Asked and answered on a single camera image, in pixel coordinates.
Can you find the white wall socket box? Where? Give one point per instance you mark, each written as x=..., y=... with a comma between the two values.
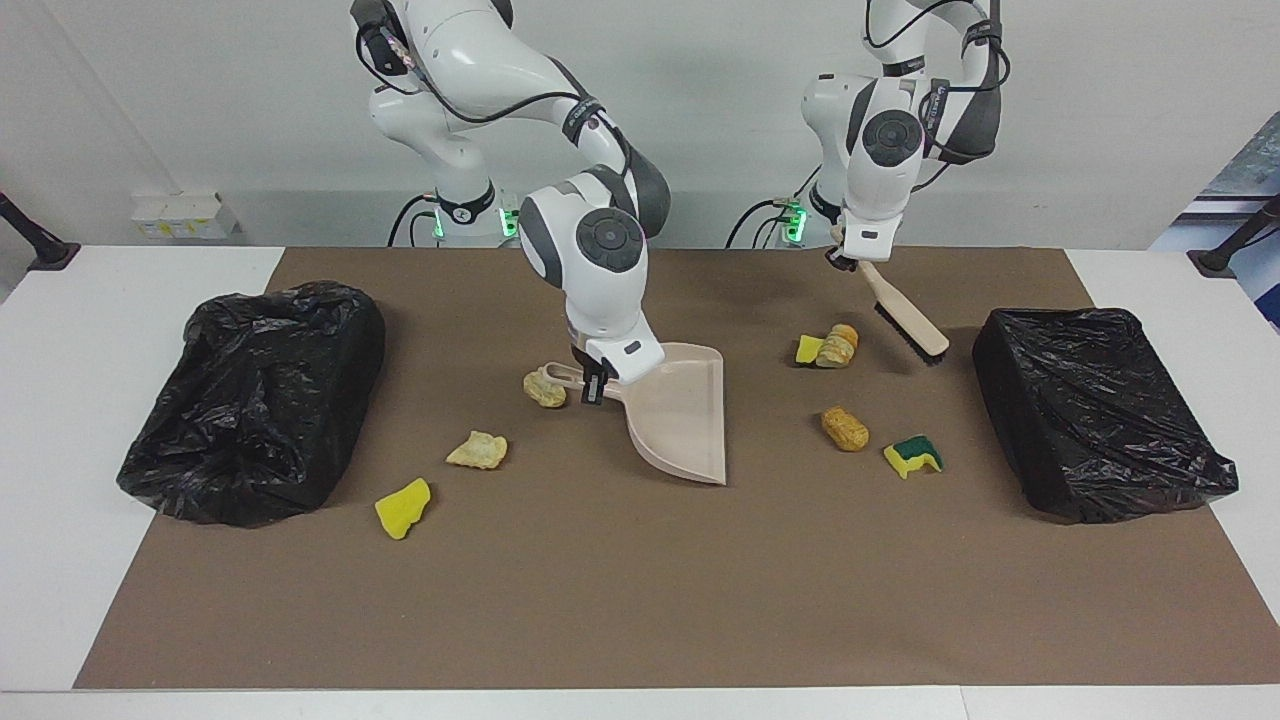
x=185, y=215

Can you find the black plastic bag bin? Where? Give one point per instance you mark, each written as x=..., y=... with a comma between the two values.
x=1090, y=420
x=250, y=450

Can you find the brown table mat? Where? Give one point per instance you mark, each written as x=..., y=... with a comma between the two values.
x=600, y=620

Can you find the beige hand brush black bristles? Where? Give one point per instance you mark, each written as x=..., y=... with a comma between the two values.
x=910, y=325

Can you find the green and yellow sponge piece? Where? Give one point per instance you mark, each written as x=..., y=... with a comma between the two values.
x=910, y=458

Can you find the beige plastic dustpan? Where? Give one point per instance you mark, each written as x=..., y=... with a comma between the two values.
x=690, y=420

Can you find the yellow sponge chunk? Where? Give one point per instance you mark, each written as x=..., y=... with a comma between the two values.
x=403, y=508

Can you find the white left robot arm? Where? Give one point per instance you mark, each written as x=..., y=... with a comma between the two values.
x=870, y=210

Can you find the rounded beige scrap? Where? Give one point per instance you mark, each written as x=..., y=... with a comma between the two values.
x=543, y=392

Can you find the black stand foot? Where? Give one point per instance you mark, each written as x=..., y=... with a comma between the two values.
x=40, y=245
x=1230, y=250

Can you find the striped orange beige foam roll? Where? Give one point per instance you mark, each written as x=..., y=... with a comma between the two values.
x=838, y=346

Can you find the blue grey background structure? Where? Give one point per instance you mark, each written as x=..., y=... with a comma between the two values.
x=1240, y=190

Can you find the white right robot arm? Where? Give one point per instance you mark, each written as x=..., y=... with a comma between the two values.
x=600, y=300

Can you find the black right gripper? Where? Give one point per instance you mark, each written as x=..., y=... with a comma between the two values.
x=586, y=366

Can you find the small yellow sponge piece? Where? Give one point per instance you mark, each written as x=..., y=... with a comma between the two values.
x=807, y=351

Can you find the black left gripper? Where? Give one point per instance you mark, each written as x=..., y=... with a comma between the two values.
x=843, y=262

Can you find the brown bread roll toy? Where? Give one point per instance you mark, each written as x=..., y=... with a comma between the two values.
x=845, y=430

